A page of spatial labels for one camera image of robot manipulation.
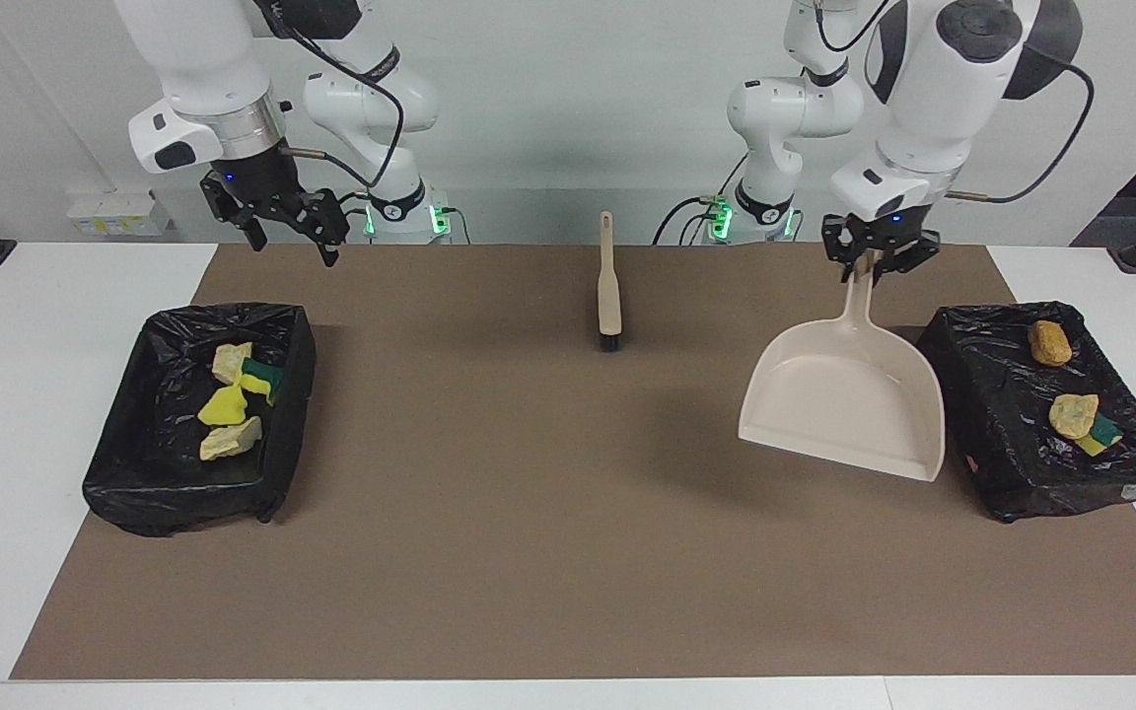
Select striped brown bread piece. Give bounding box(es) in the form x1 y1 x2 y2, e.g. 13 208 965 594
211 342 255 386

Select beige plastic dustpan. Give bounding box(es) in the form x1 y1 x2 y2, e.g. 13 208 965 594
737 258 948 484

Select yellow green sponge piece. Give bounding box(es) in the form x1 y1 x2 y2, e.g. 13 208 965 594
238 357 285 405

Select brown bread nugget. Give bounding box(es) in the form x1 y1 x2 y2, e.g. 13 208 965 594
1027 319 1075 369

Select pale crinkled bread piece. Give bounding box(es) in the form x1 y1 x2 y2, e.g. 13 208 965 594
1048 392 1101 441
199 416 263 462

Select beige brush with black bristles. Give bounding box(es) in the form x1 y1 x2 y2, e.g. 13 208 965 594
596 210 625 354

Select black bagged bin pink mark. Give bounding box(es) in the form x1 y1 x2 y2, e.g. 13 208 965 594
913 301 1136 524

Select brown table mat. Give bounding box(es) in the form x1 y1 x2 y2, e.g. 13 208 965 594
11 244 1136 681

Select black right base cable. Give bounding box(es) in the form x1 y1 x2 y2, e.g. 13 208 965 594
336 190 372 245

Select black base cable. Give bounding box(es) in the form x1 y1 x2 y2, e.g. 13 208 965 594
336 190 372 245
652 148 752 246

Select white wall socket box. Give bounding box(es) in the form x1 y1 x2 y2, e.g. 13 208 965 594
67 189 176 238

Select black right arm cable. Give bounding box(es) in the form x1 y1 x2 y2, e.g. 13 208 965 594
267 10 407 190

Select black left base cable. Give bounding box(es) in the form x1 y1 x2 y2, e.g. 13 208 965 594
652 148 752 246

